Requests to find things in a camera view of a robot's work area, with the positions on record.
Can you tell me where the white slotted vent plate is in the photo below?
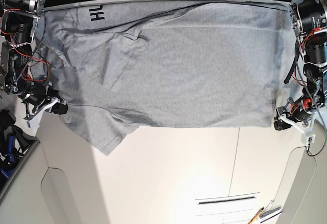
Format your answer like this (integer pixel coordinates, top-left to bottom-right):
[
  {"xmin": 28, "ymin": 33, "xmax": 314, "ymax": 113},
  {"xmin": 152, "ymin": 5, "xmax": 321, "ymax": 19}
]
[{"xmin": 195, "ymin": 192, "xmax": 260, "ymax": 216}]

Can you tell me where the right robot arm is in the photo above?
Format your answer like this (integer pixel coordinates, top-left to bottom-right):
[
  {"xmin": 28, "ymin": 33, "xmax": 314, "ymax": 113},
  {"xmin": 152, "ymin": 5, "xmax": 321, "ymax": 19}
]
[{"xmin": 1, "ymin": 0, "xmax": 68, "ymax": 121}]

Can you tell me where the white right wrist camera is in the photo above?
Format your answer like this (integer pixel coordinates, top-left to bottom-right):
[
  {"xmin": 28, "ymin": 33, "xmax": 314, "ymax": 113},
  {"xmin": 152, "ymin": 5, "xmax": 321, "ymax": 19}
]
[{"xmin": 24, "ymin": 115, "xmax": 41, "ymax": 132}]

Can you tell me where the blue and black clutter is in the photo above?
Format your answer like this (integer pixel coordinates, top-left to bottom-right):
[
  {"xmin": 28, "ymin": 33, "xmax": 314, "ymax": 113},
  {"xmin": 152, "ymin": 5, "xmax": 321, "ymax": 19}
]
[{"xmin": 1, "ymin": 109, "xmax": 37, "ymax": 188}]

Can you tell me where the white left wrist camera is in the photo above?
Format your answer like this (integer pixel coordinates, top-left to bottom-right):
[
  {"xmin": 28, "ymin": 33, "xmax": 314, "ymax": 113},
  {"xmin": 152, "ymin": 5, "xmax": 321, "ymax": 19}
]
[{"xmin": 301, "ymin": 127, "xmax": 316, "ymax": 148}]

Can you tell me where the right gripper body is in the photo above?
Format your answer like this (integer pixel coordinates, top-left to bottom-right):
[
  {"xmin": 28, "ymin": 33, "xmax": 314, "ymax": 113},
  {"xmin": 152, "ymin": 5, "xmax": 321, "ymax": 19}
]
[{"xmin": 18, "ymin": 84, "xmax": 65, "ymax": 116}]

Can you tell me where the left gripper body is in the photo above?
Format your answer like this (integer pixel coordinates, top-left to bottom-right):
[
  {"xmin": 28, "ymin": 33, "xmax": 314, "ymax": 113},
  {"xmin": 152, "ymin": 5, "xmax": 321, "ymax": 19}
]
[{"xmin": 275, "ymin": 97, "xmax": 324, "ymax": 132}]

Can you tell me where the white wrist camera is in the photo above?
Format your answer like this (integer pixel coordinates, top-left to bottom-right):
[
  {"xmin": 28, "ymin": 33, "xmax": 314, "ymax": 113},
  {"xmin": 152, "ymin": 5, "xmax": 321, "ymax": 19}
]
[
  {"xmin": 301, "ymin": 127, "xmax": 316, "ymax": 148},
  {"xmin": 24, "ymin": 115, "xmax": 41, "ymax": 132}
]

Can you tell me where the grey T-shirt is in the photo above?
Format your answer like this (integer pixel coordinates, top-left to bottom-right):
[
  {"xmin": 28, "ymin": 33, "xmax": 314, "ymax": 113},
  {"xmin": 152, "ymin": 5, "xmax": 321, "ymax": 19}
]
[{"xmin": 35, "ymin": 1, "xmax": 291, "ymax": 155}]

